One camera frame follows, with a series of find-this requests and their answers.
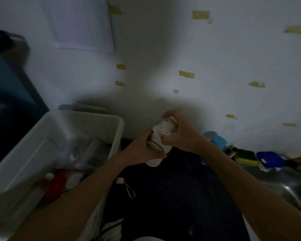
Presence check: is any clipped paper sheet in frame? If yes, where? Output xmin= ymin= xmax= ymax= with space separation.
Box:
xmin=41 ymin=0 xmax=115 ymax=54

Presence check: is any person's left forearm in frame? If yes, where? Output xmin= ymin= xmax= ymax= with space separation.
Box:
xmin=10 ymin=153 xmax=130 ymax=241

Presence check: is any person's left hand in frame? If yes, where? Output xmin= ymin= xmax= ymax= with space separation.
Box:
xmin=119 ymin=129 xmax=167 ymax=167

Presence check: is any cream plush covered bottle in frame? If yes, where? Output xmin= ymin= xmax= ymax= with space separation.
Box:
xmin=144 ymin=116 xmax=179 ymax=167

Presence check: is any metal faucet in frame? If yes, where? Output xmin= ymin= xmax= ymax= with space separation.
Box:
xmin=278 ymin=154 xmax=299 ymax=168

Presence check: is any white plastic storage bin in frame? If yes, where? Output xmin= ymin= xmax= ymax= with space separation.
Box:
xmin=0 ymin=109 xmax=125 ymax=241

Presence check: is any yellow green sponge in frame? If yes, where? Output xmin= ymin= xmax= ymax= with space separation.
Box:
xmin=233 ymin=149 xmax=259 ymax=166

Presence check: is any steel sink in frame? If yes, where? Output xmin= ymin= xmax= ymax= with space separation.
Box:
xmin=242 ymin=165 xmax=301 ymax=241

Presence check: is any blue plastic bottle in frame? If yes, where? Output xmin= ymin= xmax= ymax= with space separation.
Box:
xmin=200 ymin=135 xmax=227 ymax=165

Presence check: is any person's right forearm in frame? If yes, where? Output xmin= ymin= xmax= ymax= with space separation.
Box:
xmin=197 ymin=142 xmax=301 ymax=241

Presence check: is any cream umbrella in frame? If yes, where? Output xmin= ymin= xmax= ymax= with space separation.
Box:
xmin=99 ymin=218 xmax=125 ymax=241

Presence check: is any white rag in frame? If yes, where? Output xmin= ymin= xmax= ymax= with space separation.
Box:
xmin=258 ymin=164 xmax=283 ymax=173

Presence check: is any blue scouring pad pack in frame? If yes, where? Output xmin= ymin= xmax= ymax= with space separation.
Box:
xmin=256 ymin=151 xmax=285 ymax=169

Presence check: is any orange red round jar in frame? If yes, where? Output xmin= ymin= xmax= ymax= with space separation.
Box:
xmin=42 ymin=170 xmax=71 ymax=203

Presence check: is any person's right hand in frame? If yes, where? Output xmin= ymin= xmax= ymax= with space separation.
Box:
xmin=160 ymin=109 xmax=207 ymax=155

